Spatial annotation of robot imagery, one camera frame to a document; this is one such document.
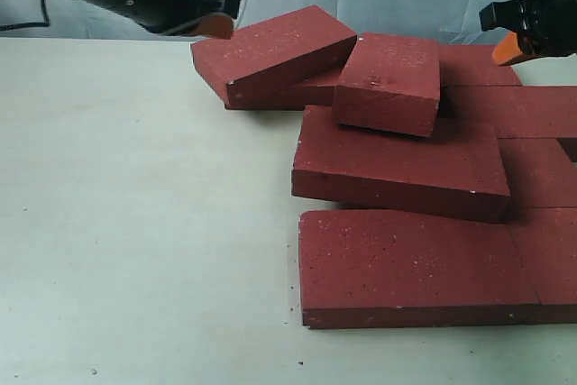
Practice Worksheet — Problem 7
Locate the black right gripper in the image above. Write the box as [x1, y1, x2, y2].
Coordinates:
[479, 0, 576, 65]

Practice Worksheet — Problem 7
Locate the small top red brick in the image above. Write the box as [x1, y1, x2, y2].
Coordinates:
[333, 32, 440, 138]

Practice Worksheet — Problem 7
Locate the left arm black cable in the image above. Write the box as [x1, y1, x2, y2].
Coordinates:
[0, 0, 51, 31]

